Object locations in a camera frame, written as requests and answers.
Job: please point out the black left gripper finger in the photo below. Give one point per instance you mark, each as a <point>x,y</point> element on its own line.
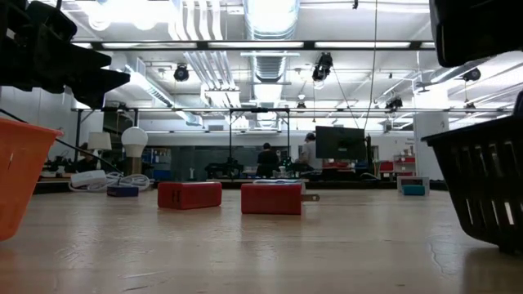
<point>102,85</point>
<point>81,57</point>

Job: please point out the orange plastic basket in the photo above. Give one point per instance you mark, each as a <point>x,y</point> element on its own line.
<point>20,175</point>

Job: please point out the black plastic basket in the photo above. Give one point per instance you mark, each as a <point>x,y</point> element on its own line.
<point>482,183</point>

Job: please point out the white digital clock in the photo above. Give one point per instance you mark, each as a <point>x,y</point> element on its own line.
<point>412,180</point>

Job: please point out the black background robot arm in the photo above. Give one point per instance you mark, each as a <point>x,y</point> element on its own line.
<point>224,168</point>

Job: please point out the white lamp shade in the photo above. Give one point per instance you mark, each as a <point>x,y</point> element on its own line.
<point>99,141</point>

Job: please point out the white light bulb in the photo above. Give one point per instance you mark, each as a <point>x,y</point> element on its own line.
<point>134,141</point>

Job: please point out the white power adapter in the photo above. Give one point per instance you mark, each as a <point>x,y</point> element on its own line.
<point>88,178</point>

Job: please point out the dark blue small box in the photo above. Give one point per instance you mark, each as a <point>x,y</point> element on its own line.
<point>122,191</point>

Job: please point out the white building column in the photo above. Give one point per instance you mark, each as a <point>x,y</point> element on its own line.
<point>431,143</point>

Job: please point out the shelf with red bins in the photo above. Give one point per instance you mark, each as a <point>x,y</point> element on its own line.
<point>402,165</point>

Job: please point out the black background monitor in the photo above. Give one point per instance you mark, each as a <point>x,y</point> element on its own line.
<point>339,143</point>

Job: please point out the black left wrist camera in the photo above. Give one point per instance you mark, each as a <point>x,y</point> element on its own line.
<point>53,20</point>

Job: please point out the black background rig frame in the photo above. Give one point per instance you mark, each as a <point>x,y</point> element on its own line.
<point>230,143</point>

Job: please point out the silver ceiling duct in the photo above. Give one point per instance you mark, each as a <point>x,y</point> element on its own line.
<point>269,20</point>

